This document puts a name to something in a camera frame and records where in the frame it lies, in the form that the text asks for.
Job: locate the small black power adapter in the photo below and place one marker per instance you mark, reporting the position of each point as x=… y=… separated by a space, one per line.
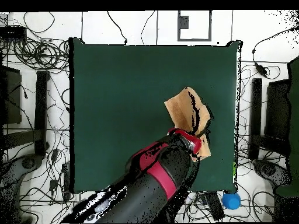
x=53 y=185
x=55 y=155

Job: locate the dark green table cloth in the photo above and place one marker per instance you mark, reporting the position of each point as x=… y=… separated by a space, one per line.
x=105 y=70

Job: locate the grey square floor frame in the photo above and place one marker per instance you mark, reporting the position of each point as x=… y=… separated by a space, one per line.
x=193 y=40

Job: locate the blue plastic cup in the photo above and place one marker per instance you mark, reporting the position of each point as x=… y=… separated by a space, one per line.
x=231 y=201

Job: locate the flat black device box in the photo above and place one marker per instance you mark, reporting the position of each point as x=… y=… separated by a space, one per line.
x=12 y=32

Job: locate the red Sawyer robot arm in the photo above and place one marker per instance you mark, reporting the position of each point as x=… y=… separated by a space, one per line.
x=151 y=182

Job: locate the long black power strip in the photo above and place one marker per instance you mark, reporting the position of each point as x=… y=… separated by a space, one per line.
x=215 y=206

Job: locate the small dark grey box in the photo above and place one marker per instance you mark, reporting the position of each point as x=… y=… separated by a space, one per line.
x=184 y=22

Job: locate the dark rectangular box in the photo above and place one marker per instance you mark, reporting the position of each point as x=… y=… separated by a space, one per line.
x=278 y=109
x=10 y=93

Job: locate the black power strip with plugs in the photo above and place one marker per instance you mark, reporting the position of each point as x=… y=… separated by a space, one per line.
x=66 y=182

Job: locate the tan terry towel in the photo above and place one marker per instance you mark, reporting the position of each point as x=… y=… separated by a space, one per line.
x=184 y=109

